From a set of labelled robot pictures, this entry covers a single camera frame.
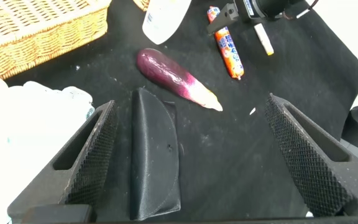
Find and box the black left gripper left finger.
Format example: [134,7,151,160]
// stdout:
[7,100,119,224]

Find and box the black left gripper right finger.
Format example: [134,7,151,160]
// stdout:
[264,93,358,218]

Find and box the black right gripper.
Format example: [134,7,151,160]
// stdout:
[206,0,262,35]

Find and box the orange sausage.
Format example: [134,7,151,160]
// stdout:
[206,6,245,81]

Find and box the white marker with yellow cap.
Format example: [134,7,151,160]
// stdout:
[253,23,275,57]

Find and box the white bottle with blue cap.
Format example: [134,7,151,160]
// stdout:
[142,0,192,45]

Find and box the purple eggplant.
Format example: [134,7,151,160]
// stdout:
[135,47,224,112]

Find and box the rectangular wicker basket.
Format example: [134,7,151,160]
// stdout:
[0,0,113,80]
[132,0,150,12]

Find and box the black leather glasses case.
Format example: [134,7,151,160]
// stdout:
[129,87,182,222]

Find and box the light blue bath pouf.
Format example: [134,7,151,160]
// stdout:
[0,74,95,224]

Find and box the black tablecloth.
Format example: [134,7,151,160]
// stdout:
[4,0,358,218]

